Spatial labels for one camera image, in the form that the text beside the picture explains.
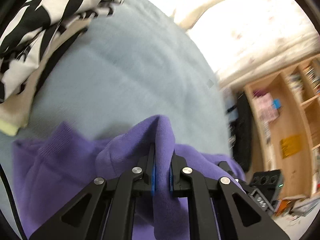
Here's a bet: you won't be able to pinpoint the light green folded garment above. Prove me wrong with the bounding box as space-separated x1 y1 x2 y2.
0 119 21 137

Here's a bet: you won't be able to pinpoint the wooden bookshelf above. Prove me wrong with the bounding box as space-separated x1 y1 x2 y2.
244 56 319 199

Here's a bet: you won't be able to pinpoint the pink storage boxes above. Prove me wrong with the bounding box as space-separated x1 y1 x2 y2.
253 93 279 122

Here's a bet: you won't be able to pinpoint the cream leaf-print curtain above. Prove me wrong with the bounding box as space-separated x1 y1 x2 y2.
174 0 319 86

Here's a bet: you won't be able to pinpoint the black white patterned folded garment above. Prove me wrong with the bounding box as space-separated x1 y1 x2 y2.
1 0 123 102

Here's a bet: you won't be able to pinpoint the yellow paper on shelf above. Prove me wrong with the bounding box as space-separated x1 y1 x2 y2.
280 134 303 159

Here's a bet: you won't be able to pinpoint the grey-blue bed blanket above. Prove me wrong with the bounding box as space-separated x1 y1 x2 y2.
1 0 231 190

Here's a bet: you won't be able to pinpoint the purple zip hoodie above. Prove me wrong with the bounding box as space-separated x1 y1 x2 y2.
13 115 245 239

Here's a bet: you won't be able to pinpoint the blue small box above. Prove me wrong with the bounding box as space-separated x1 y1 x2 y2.
272 99 282 110

